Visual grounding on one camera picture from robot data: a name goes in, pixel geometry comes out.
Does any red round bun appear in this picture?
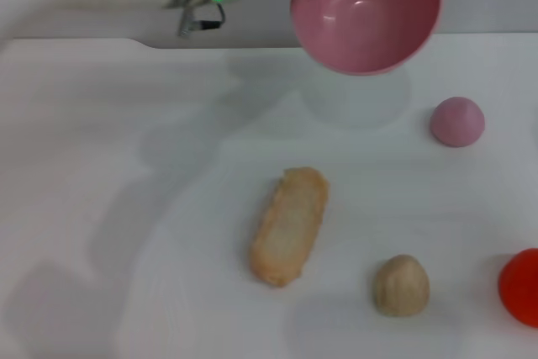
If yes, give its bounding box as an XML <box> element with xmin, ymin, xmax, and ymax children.
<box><xmin>498</xmin><ymin>247</ymin><xmax>538</xmax><ymax>329</ymax></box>

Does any orange striped bread roll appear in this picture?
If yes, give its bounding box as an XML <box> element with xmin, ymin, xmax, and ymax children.
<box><xmin>248</xmin><ymin>166</ymin><xmax>330</xmax><ymax>289</ymax></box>

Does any beige round bun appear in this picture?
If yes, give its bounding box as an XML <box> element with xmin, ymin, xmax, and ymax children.
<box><xmin>372</xmin><ymin>254</ymin><xmax>431</xmax><ymax>319</ymax></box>

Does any left arm cable with plug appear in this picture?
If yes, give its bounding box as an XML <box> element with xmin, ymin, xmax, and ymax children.
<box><xmin>177</xmin><ymin>2</ymin><xmax>227</xmax><ymax>39</ymax></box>

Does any pink plastic bowl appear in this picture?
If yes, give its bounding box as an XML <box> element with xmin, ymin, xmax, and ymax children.
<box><xmin>289</xmin><ymin>0</ymin><xmax>444</xmax><ymax>77</ymax></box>

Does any pink round bun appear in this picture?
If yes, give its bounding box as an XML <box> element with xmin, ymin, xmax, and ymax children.
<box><xmin>429</xmin><ymin>96</ymin><xmax>486</xmax><ymax>149</ymax></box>

